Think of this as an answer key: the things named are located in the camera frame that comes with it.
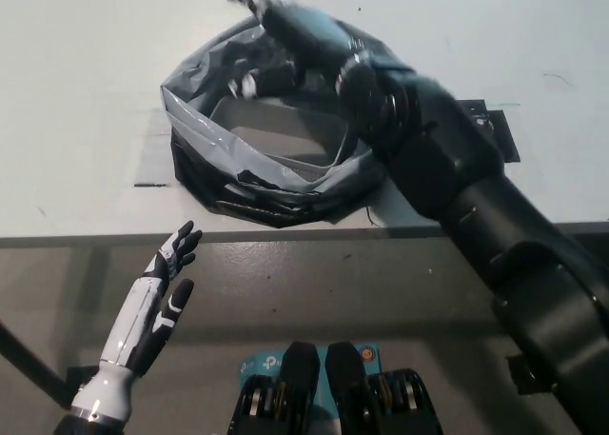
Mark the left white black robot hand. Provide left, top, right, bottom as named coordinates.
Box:
left=97, top=220, right=204, bottom=378

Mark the black table foot plate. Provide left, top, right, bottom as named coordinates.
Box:
left=66, top=366, right=104, bottom=398
left=506, top=353, right=541, bottom=398

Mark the black tape patch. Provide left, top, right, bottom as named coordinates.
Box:
left=456, top=99, right=522, bottom=165

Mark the black table leg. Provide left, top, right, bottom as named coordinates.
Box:
left=0, top=318, right=72, bottom=407

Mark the blue box on floor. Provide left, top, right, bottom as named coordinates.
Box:
left=237, top=343, right=382, bottom=435

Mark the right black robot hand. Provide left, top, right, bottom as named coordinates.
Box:
left=223, top=0, right=370, bottom=103

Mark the bin with grey plastic liner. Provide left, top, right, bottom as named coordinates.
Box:
left=159, top=18, right=415, bottom=229

